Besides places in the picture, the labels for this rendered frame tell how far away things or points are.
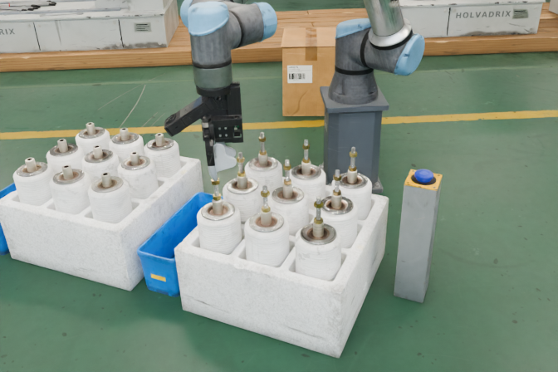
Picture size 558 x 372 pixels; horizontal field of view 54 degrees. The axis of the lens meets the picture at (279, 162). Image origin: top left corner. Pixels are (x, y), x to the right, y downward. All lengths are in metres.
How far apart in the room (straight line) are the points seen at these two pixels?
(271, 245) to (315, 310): 0.16
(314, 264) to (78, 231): 0.60
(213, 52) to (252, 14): 0.12
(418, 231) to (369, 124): 0.51
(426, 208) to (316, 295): 0.30
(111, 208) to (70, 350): 0.33
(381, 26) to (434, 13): 1.73
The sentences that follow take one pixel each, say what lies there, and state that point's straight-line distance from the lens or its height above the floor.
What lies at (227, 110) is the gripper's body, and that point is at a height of 0.50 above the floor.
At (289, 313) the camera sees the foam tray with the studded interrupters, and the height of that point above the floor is 0.09.
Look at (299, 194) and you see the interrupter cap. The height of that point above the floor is 0.25.
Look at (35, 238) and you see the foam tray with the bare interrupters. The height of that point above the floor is 0.09.
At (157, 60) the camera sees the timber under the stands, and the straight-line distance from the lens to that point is 3.08.
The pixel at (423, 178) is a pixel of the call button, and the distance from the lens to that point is 1.21.
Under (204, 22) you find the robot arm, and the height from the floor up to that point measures 0.68.
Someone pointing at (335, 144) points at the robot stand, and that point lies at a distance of 1.68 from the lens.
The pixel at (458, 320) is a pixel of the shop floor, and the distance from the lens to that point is 1.36.
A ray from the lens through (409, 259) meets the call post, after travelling 1.31.
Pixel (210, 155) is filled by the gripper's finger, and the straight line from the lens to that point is 1.11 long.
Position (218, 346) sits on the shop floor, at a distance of 1.27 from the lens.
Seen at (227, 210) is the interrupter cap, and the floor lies 0.25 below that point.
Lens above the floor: 0.91
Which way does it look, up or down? 28 degrees down
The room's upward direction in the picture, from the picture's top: 2 degrees counter-clockwise
